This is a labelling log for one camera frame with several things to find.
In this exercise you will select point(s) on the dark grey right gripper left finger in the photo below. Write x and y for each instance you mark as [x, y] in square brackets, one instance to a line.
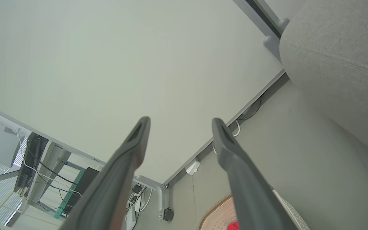
[120, 179]

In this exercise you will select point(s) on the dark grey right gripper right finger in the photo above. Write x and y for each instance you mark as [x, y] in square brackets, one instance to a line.
[244, 185]

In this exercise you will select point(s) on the red cloth item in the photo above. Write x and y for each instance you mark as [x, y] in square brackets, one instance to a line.
[233, 226]

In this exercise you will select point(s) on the light grey fabric sofa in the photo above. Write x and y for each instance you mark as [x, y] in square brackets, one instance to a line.
[340, 64]

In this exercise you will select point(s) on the black computer case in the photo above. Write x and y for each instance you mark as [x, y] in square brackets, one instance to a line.
[86, 179]

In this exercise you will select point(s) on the white curved desk leg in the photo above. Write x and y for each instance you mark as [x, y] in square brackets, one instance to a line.
[158, 191]

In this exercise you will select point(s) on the white power strip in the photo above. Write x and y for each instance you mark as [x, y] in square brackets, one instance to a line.
[131, 218]

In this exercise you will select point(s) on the white mesh basket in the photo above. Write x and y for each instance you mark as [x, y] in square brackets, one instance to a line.
[291, 212]

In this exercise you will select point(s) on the black round caster wheel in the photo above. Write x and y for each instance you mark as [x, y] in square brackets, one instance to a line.
[168, 214]

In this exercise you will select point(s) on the grey desk column leg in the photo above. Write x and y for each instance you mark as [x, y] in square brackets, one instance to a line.
[49, 166]

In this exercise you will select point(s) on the black computer monitor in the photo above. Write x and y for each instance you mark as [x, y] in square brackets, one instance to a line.
[30, 159]

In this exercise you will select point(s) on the teal metal frame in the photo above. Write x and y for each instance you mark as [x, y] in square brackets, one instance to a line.
[70, 195]

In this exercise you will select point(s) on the small white wall box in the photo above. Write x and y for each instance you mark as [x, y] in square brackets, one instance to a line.
[192, 167]

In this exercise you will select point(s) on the grey partition frame post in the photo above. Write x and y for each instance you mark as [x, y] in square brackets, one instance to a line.
[271, 41]

